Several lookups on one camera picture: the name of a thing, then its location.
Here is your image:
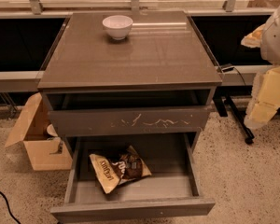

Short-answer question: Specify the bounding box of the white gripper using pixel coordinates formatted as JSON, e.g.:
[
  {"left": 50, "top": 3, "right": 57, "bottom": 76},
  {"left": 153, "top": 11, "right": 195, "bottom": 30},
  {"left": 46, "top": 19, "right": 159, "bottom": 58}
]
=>
[{"left": 241, "top": 6, "right": 280, "bottom": 129}]

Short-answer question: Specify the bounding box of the brown and yellow chip bag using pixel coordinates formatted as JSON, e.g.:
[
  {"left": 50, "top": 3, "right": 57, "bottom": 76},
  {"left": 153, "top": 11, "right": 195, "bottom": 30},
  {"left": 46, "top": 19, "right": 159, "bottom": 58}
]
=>
[{"left": 90, "top": 146, "right": 151, "bottom": 194}]

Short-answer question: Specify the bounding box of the grey drawer cabinet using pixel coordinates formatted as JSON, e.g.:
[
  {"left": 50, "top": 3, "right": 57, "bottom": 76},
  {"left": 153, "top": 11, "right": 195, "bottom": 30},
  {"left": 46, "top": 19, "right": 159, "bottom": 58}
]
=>
[{"left": 38, "top": 11, "right": 221, "bottom": 149}]

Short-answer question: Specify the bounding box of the open grey middle drawer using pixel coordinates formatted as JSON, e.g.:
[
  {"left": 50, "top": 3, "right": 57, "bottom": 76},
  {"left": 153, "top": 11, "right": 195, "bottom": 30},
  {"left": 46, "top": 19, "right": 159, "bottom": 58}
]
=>
[{"left": 51, "top": 133, "right": 215, "bottom": 223}]

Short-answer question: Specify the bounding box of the grey top drawer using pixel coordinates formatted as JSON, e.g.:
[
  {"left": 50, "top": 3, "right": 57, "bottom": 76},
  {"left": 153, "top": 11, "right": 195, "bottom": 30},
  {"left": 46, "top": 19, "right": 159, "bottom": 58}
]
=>
[{"left": 44, "top": 90, "right": 210, "bottom": 137}]

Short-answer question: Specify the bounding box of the black wheeled stand leg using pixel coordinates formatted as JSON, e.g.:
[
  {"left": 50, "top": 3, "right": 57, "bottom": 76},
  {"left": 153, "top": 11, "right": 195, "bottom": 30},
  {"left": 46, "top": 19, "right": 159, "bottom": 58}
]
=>
[{"left": 213, "top": 94, "right": 255, "bottom": 145}]

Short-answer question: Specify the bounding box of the white ceramic bowl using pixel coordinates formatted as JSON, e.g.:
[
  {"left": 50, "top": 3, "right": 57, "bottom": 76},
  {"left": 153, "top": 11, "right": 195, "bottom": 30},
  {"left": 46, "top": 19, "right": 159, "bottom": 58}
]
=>
[{"left": 103, "top": 15, "right": 133, "bottom": 40}]

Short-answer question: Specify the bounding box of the open cardboard box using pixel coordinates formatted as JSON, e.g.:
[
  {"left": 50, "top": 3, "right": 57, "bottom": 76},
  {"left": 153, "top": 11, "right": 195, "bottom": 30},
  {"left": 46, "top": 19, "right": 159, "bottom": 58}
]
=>
[{"left": 5, "top": 93, "right": 72, "bottom": 171}]

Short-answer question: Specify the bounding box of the black power adapter with cable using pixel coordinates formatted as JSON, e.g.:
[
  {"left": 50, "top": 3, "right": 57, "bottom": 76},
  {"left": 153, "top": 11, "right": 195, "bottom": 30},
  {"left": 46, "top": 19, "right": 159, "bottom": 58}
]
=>
[{"left": 217, "top": 63, "right": 246, "bottom": 85}]

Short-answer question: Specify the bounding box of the black floor cable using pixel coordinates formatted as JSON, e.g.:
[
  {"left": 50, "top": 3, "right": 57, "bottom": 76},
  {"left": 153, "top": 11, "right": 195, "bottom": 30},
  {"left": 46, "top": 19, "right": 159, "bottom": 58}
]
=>
[{"left": 0, "top": 188, "right": 22, "bottom": 224}]

